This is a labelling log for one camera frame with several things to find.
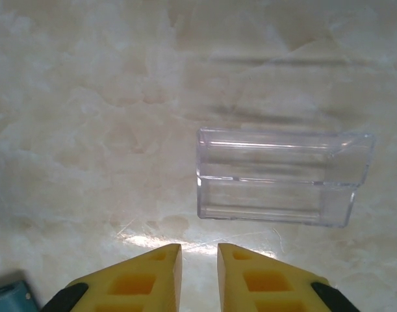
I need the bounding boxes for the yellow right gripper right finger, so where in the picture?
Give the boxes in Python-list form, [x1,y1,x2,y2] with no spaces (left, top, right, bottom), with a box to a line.
[216,243,358,312]

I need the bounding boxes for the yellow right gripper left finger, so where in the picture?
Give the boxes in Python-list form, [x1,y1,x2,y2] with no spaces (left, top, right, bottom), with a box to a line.
[38,243,183,312]

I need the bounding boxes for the teal leather card holder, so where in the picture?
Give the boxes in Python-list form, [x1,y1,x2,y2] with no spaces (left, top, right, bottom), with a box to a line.
[0,281,40,312]

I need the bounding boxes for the clear plastic card box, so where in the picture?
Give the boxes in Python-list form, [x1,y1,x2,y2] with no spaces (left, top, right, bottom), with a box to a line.
[196,127,377,228]

